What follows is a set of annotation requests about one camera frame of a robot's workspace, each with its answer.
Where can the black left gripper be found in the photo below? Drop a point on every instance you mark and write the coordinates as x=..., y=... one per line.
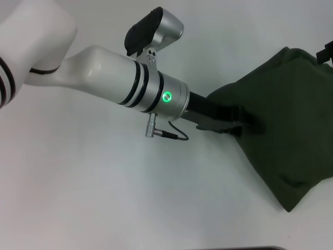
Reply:
x=205, y=109

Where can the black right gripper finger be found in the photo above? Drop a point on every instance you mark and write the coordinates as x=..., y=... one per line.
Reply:
x=326, y=53

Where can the dark green FREE! t-shirt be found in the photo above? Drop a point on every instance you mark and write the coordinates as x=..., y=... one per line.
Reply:
x=286, y=117

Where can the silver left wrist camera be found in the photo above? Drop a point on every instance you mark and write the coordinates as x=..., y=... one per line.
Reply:
x=161, y=28

